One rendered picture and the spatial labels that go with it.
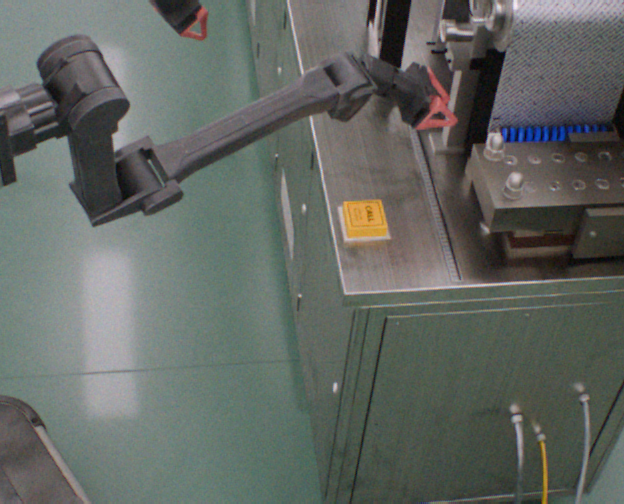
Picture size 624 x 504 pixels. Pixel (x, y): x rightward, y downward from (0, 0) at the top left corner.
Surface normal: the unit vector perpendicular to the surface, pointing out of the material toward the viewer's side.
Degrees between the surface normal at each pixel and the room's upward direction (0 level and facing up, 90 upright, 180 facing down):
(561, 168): 0
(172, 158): 22
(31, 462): 0
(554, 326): 90
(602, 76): 90
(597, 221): 90
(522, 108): 90
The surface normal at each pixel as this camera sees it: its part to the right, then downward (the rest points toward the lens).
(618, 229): 0.14, 0.74
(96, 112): 0.52, 0.82
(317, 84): 0.13, -0.34
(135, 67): 0.07, -0.67
